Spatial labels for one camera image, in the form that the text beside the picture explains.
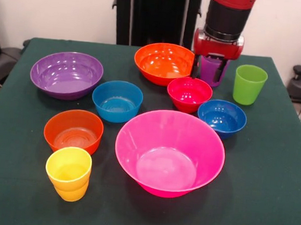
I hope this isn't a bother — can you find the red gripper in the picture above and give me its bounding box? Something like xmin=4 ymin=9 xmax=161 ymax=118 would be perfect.
xmin=190 ymin=28 xmax=245 ymax=86

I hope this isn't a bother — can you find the small red bowl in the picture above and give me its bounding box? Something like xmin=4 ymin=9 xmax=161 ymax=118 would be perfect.
xmin=165 ymin=75 xmax=215 ymax=116

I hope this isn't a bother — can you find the green cup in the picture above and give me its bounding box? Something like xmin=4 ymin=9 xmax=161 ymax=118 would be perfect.
xmin=231 ymin=63 xmax=269 ymax=108

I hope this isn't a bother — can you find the light blue bowl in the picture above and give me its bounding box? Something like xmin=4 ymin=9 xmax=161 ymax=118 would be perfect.
xmin=90 ymin=78 xmax=145 ymax=125

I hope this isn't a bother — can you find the purple cup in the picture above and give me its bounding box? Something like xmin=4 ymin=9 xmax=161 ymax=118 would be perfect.
xmin=199 ymin=55 xmax=231 ymax=89

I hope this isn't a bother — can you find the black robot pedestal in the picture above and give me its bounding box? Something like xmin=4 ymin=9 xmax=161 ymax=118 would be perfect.
xmin=109 ymin=0 xmax=208 ymax=52

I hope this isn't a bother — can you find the black stand base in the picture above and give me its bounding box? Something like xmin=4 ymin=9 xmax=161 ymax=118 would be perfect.
xmin=0 ymin=46 xmax=23 ymax=86

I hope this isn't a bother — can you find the large orange bowl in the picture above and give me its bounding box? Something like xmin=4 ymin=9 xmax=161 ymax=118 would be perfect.
xmin=132 ymin=40 xmax=198 ymax=89

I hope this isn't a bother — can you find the yellow cup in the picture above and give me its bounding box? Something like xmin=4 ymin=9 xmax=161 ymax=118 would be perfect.
xmin=43 ymin=144 xmax=94 ymax=204

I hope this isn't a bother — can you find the large purple bowl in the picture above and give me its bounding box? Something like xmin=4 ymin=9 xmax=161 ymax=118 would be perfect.
xmin=28 ymin=48 xmax=106 ymax=104

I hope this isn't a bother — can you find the large pink bowl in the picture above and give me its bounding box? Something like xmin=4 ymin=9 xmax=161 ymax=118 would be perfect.
xmin=111 ymin=106 xmax=229 ymax=203

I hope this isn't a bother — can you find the dark green table cloth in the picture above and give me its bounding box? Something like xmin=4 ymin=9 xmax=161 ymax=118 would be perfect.
xmin=0 ymin=34 xmax=301 ymax=225

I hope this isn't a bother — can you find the small orange-red bowl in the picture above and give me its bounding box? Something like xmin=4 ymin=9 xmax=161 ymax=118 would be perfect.
xmin=42 ymin=107 xmax=106 ymax=156

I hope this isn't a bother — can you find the dark blue bowl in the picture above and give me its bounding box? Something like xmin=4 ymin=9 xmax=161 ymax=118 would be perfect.
xmin=195 ymin=98 xmax=249 ymax=142

